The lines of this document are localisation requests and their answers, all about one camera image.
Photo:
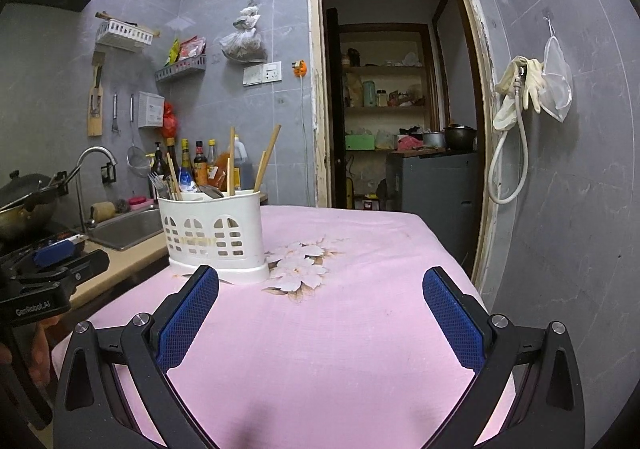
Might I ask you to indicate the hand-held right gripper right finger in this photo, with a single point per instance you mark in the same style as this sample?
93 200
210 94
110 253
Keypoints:
455 319

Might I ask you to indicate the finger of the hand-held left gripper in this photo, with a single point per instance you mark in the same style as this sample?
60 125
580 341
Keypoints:
52 253
65 271

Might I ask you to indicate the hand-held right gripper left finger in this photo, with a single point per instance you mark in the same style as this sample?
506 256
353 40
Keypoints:
187 319

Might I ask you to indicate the white plastic utensil holder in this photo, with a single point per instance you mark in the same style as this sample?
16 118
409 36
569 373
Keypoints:
210 229

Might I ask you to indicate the metal fork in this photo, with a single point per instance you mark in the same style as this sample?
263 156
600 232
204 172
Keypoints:
165 186
155 184

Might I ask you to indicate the wooden chopstick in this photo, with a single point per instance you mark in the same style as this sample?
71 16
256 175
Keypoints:
232 159
172 176
270 149
261 169

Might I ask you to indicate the person's left hand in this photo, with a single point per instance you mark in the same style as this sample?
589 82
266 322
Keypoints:
46 344

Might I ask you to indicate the black wok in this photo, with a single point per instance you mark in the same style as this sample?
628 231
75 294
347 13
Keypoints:
25 204

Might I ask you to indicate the beige loofah scrubber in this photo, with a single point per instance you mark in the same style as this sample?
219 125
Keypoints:
102 213

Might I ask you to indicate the steel sink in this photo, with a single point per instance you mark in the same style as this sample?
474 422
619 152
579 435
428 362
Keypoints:
130 229

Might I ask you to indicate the steel wool scourer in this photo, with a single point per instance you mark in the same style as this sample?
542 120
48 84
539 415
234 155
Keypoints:
122 205

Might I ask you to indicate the pink sponge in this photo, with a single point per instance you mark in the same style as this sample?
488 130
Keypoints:
141 203

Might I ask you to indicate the curved steel faucet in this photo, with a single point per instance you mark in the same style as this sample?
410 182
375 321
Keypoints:
92 151

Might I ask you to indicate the metal mesh strainer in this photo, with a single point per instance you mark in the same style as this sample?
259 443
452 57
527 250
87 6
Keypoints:
136 156

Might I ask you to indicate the grey cabinet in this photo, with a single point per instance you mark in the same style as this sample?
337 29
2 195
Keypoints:
440 189

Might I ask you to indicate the pink flower print tablecloth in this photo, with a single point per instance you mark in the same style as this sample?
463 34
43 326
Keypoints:
325 339

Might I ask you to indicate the white and blue bag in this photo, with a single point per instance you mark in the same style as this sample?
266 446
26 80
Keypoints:
189 181

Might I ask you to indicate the orange spice bag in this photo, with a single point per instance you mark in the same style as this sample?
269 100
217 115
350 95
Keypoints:
220 174

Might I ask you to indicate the metal peeler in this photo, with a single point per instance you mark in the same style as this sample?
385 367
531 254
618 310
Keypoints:
115 111

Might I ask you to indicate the row of sauce bottles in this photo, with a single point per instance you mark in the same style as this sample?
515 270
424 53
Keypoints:
200 161

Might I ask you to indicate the wooden knife board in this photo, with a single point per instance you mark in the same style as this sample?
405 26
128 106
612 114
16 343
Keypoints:
96 99

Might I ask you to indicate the plastic oil jug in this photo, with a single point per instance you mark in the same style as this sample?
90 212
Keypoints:
244 164

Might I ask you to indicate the red plastic bag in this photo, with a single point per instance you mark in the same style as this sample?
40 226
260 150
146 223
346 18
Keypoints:
170 121

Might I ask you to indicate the metal pot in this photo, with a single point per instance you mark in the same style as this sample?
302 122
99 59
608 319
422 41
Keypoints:
434 139

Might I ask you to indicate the pink cloth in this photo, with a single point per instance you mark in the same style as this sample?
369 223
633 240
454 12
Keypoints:
410 143

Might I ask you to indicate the black pot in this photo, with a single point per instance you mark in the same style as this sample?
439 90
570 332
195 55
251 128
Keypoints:
460 136

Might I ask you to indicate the green box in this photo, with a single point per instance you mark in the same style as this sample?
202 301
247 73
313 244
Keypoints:
360 142

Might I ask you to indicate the yellow seasoning packet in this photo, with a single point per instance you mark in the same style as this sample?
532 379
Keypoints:
173 51

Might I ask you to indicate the green jar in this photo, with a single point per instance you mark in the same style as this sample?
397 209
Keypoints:
368 94

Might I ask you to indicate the cream rubber gloves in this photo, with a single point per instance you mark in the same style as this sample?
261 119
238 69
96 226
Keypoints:
515 79

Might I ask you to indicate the red seasoning packet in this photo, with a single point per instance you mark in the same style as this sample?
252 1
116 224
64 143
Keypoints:
192 48

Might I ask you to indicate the white mesh bag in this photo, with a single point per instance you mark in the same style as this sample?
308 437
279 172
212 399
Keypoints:
556 89

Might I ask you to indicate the wooden storage shelf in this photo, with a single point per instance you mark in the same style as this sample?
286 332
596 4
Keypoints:
385 69

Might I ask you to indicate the orange plug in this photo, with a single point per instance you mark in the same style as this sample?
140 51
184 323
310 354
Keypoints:
299 68

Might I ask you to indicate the hanging clear plastic bag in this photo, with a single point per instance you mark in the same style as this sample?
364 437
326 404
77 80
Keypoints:
243 41

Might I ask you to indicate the white wall box holder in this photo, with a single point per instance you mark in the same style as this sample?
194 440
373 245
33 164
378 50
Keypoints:
151 110

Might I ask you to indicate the grey wall rack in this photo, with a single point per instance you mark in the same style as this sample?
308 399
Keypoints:
180 71

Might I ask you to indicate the white wall basket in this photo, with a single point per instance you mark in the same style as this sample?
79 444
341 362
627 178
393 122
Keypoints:
122 36

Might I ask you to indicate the white wall socket panel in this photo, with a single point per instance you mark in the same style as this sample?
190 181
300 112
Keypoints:
262 74

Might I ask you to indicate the wooden door frame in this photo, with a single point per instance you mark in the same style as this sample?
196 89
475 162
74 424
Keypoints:
314 79

